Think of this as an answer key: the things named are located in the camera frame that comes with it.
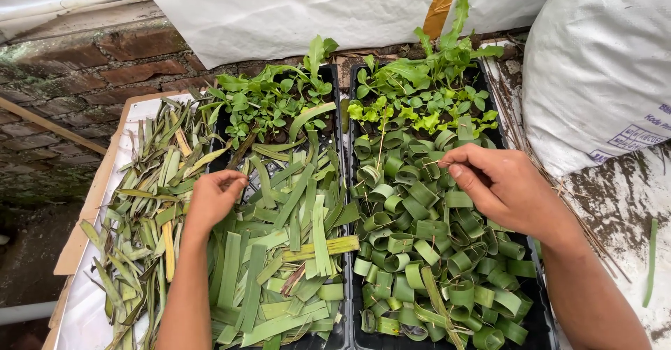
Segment person's right hand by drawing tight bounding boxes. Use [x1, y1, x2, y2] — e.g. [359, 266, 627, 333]
[438, 143, 566, 238]

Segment person's left hand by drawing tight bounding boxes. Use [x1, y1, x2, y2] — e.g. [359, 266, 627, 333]
[183, 170, 250, 236]

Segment heap of leaf scraps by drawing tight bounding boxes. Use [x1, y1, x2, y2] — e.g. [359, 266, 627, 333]
[79, 96, 232, 350]

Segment pile of rolled leaf rings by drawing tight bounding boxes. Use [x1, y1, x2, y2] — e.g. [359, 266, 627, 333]
[351, 117, 539, 350]

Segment pile of flat leaf strips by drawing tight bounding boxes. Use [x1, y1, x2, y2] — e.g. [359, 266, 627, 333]
[209, 101, 362, 350]

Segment green seedlings with dark leaves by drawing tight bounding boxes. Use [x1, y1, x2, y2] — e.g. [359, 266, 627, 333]
[202, 35, 341, 150]

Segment black seedling tray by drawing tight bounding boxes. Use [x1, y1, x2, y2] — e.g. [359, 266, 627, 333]
[205, 64, 353, 350]
[348, 61, 560, 350]

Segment dirty white cover sheet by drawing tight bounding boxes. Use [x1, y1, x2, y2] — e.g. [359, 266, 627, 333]
[479, 38, 671, 350]

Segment brown cardboard sheet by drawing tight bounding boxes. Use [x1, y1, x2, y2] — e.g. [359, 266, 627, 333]
[42, 89, 218, 350]

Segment green seedlings with lettuce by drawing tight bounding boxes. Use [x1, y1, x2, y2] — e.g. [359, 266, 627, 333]
[347, 0, 505, 137]

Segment white woven sack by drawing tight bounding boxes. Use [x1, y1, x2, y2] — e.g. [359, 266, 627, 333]
[521, 0, 671, 178]

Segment white liner sheet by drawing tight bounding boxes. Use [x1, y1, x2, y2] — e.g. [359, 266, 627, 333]
[55, 93, 196, 350]

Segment single green leaf strip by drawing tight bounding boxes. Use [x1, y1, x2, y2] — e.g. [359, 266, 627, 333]
[642, 218, 659, 309]

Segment wooden slat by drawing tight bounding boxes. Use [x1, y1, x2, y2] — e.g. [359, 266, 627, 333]
[0, 96, 109, 156]

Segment brown tape strip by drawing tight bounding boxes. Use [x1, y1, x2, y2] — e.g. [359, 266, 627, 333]
[422, 0, 462, 41]

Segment white woven tarp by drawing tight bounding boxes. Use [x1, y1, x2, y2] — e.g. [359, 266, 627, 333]
[131, 0, 567, 70]

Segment white pipe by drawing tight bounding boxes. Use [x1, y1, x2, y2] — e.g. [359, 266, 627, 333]
[0, 300, 57, 326]

